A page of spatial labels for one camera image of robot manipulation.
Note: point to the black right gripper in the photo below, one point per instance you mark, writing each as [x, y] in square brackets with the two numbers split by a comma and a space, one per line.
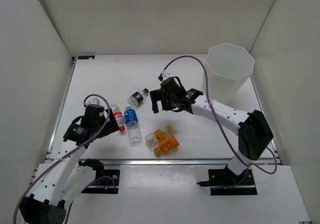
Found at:
[159, 95]

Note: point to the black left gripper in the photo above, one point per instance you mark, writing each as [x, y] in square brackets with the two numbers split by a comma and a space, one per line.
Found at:
[112, 125]

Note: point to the red label coke bottle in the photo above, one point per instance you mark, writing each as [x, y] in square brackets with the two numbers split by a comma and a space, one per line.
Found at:
[118, 117]

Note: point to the black label clear bottle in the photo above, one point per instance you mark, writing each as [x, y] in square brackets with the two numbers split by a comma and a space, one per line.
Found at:
[138, 97]

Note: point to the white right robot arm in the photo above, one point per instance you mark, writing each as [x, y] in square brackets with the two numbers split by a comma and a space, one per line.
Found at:
[253, 132]

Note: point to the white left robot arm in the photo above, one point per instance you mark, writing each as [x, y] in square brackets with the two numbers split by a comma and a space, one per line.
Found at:
[53, 191]

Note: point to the white octagonal bin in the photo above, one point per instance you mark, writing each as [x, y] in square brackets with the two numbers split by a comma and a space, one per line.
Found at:
[228, 67]

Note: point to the blue label water bottle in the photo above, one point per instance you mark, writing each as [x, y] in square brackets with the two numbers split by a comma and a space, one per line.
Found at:
[132, 125]

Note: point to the clear bottle yellow cap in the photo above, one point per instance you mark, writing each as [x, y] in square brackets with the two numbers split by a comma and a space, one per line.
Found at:
[154, 138]

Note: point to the orange label juice bottle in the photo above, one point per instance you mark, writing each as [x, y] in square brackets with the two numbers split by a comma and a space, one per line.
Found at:
[166, 146]

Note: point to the small dark table sticker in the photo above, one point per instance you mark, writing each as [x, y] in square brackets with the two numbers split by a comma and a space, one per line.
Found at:
[86, 57]

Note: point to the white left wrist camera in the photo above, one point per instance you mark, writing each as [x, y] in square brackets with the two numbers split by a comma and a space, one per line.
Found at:
[94, 101]

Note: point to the aluminium table edge rail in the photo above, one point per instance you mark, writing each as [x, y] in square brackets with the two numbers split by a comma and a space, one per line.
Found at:
[164, 161]

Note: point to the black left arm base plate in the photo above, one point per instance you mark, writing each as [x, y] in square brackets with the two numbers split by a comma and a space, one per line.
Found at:
[106, 180]

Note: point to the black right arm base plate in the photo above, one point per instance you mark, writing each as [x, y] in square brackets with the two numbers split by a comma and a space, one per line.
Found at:
[223, 182]

